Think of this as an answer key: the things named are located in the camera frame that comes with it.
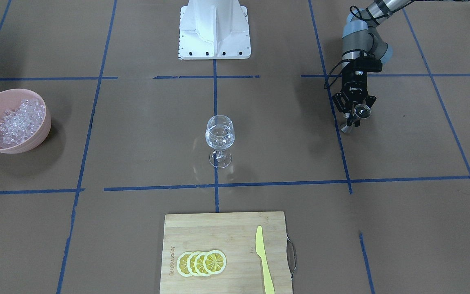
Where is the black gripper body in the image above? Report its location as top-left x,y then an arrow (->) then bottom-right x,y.
341,72 -> 368,104

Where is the steel jigger cup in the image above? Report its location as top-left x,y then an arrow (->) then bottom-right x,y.
340,104 -> 371,134

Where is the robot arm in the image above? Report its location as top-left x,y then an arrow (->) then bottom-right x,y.
332,0 -> 412,133

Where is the clear wine glass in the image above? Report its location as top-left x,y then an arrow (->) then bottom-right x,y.
205,115 -> 235,169

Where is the pink bowl with ice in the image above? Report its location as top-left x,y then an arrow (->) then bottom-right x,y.
0,89 -> 51,154

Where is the yellow plastic knife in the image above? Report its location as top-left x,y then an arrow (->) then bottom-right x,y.
255,225 -> 275,294

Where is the bamboo cutting board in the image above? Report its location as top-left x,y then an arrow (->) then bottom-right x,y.
159,212 -> 293,294

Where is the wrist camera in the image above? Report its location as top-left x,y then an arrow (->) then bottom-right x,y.
343,56 -> 384,73

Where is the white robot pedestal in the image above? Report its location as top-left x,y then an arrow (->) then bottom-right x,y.
178,0 -> 252,60

